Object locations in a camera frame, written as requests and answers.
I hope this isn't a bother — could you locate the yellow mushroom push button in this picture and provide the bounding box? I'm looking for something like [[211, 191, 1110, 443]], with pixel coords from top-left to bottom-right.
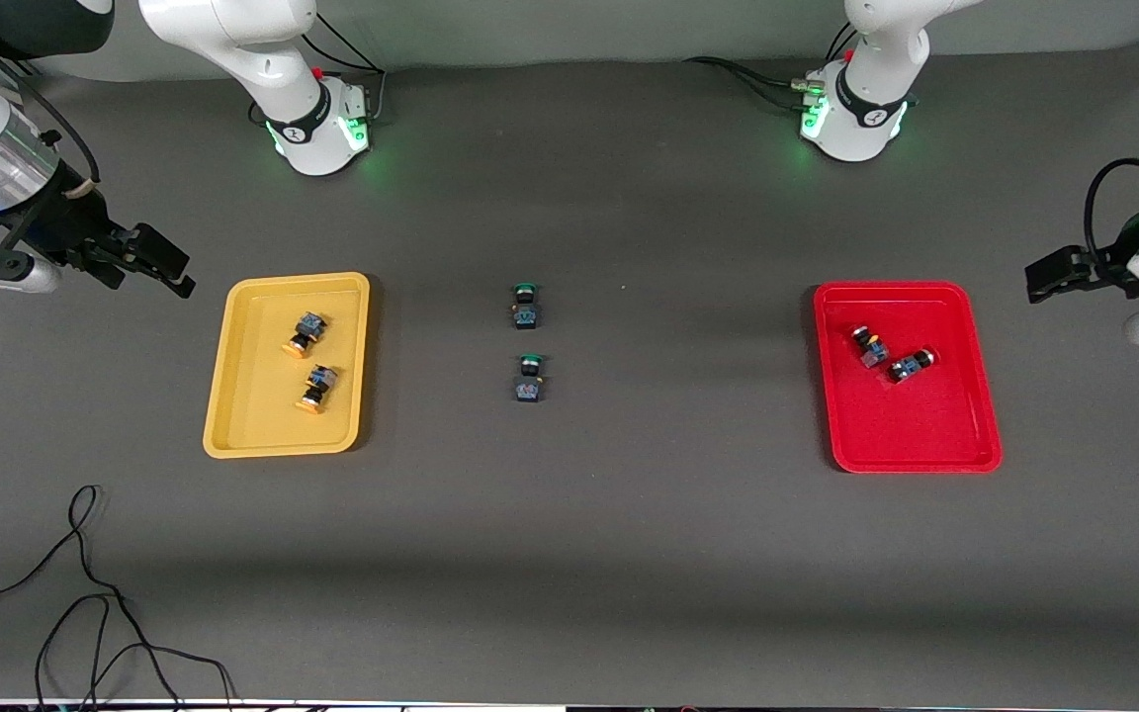
[[295, 365, 340, 415], [281, 311, 329, 359]]

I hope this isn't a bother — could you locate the red mushroom push button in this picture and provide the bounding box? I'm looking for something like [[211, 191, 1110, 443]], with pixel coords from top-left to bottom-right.
[[886, 348, 936, 386], [848, 324, 891, 371]]

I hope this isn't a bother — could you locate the yellow plastic tray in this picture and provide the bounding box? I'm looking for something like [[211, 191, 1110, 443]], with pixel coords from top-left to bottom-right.
[[202, 272, 372, 460]]

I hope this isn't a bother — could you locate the red plastic tray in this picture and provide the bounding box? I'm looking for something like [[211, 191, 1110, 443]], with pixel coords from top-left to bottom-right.
[[813, 281, 1004, 475]]

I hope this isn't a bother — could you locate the dark grey table cloth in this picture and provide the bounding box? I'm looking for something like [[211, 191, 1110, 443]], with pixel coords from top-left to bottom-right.
[[0, 40, 1139, 705]]

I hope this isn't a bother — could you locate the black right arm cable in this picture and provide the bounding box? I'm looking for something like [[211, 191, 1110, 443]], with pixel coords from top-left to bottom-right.
[[0, 20, 102, 189]]

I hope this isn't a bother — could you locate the loose black cable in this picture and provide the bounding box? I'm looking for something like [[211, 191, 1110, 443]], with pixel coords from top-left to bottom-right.
[[0, 484, 236, 712]]

